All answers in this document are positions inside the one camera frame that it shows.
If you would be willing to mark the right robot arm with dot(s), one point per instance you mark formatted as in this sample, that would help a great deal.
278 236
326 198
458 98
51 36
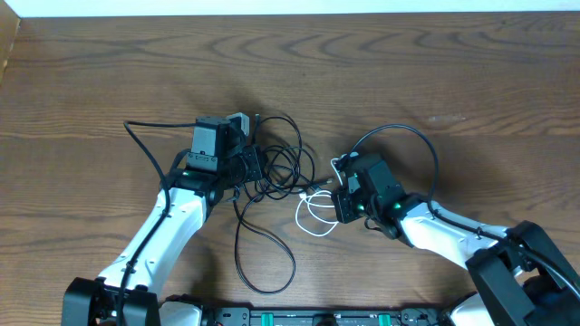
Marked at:
521 276

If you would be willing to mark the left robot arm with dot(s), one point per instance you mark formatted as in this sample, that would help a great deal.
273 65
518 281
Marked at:
126 292

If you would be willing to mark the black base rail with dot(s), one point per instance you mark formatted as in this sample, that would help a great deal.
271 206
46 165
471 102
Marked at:
344 316

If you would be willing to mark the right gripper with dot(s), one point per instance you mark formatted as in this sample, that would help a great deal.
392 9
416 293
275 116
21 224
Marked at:
342 200

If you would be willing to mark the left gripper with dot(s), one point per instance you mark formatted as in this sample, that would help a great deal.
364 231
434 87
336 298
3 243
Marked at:
256 171

